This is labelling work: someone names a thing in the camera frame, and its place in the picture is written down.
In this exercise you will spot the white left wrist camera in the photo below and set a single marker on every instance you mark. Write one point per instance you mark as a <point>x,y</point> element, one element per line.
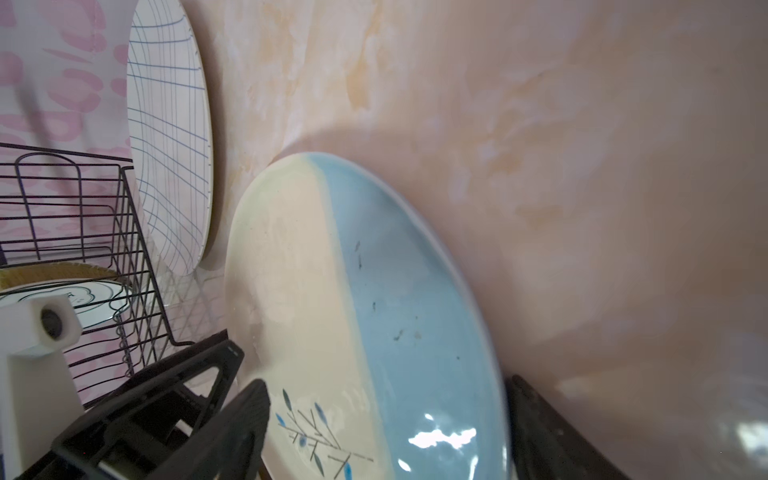
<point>39,399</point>

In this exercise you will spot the white grid pattern plate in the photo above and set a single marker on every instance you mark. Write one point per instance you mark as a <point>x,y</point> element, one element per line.
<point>170,133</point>

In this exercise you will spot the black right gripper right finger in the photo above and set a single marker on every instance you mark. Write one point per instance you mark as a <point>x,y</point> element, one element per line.
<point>545,445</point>

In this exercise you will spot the black wire dish rack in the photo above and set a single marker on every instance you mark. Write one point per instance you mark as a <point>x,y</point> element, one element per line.
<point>79,207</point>

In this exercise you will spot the green woven bamboo tray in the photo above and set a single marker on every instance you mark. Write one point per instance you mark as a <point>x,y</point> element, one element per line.
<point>20,276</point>

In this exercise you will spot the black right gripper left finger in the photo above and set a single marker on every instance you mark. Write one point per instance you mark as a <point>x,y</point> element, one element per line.
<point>229,446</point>

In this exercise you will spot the cream and blue plate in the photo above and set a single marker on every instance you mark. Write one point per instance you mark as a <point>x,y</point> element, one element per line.
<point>377,360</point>

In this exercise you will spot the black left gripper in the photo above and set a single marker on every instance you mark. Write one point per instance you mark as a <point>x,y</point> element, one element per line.
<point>132,431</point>

